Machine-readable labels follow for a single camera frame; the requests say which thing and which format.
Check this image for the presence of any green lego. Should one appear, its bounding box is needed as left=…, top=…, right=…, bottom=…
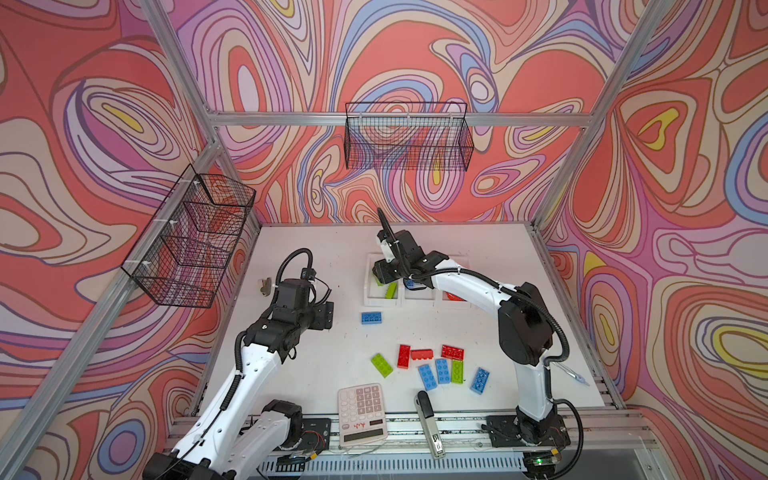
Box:
left=385, top=282, right=398, bottom=300

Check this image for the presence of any blue lego brick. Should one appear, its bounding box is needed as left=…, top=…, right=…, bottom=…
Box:
left=361, top=312, right=383, bottom=325
left=435, top=358, right=451, bottom=384
left=470, top=367, right=490, bottom=395

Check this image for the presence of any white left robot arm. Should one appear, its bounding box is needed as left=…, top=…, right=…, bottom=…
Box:
left=142, top=277, right=333, bottom=479

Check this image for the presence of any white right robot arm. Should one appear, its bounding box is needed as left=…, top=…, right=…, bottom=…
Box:
left=372, top=209, right=576, bottom=447

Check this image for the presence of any olive small object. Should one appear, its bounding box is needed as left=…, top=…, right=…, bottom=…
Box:
left=259, top=277, right=272, bottom=297

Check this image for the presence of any white container left compartment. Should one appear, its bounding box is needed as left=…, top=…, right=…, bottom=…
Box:
left=363, top=253, right=402, bottom=308

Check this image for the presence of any white container compartment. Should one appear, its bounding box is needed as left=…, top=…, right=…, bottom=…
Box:
left=431, top=258, right=475, bottom=309
left=363, top=253, right=402, bottom=308

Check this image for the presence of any white container right compartment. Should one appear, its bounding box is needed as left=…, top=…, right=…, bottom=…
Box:
left=431, top=258, right=475, bottom=309

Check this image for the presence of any red lego brick long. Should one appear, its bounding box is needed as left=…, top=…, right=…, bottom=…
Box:
left=410, top=349, right=434, bottom=361

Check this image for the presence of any red lego brick upside down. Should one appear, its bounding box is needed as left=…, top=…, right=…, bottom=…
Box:
left=397, top=344, right=411, bottom=369

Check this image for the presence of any green lego brick glossy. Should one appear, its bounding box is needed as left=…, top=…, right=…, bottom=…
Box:
left=371, top=353, right=394, bottom=378

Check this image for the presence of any red lego brick studs up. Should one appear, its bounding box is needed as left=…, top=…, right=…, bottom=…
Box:
left=441, top=345, right=465, bottom=361

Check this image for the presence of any green lego brick studs up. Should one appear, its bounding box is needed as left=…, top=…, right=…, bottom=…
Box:
left=451, top=360, right=464, bottom=385

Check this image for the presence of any light blue lego studs up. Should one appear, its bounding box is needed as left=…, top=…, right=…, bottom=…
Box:
left=418, top=364, right=438, bottom=391

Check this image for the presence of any white pink calculator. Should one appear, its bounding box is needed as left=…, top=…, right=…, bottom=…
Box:
left=337, top=383, right=388, bottom=449

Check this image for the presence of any black silver stapler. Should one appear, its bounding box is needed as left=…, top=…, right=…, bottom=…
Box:
left=414, top=390, right=446, bottom=460

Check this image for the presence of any silver pen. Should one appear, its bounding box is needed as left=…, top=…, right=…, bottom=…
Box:
left=556, top=363, right=590, bottom=386

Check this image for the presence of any black wire basket back wall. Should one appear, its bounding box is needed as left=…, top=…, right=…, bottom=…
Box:
left=343, top=100, right=475, bottom=172

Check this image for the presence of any black wire basket wall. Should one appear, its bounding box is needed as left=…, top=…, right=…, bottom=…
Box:
left=121, top=166, right=255, bottom=308
left=343, top=100, right=475, bottom=172

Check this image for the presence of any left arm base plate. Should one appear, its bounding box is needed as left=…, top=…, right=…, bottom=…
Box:
left=295, top=417, right=332, bottom=454

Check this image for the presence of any black wire basket left wall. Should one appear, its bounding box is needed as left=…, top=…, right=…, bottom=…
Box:
left=121, top=166, right=255, bottom=308

